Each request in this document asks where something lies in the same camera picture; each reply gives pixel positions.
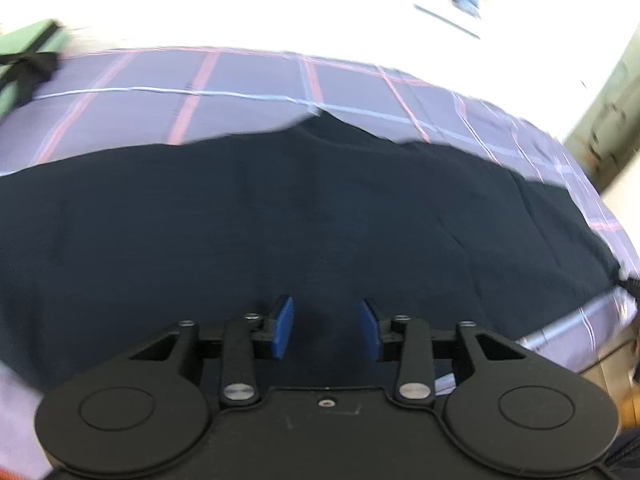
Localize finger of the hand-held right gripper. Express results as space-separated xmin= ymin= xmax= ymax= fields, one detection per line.
xmin=619 ymin=270 xmax=640 ymax=303

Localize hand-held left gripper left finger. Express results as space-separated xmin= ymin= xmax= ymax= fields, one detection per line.
xmin=127 ymin=296 xmax=294 ymax=407

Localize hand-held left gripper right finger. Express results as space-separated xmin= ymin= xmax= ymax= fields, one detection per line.
xmin=361 ymin=297 xmax=533 ymax=409

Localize dark navy pants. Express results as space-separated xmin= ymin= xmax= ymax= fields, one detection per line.
xmin=0 ymin=110 xmax=626 ymax=396

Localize purple plaid bed sheet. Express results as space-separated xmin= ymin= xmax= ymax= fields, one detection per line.
xmin=0 ymin=46 xmax=640 ymax=480

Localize cartoon printed wall panel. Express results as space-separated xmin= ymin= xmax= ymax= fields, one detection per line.
xmin=562 ymin=25 xmax=640 ymax=196

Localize green box with black strap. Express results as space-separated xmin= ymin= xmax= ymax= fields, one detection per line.
xmin=0 ymin=19 xmax=68 ymax=121

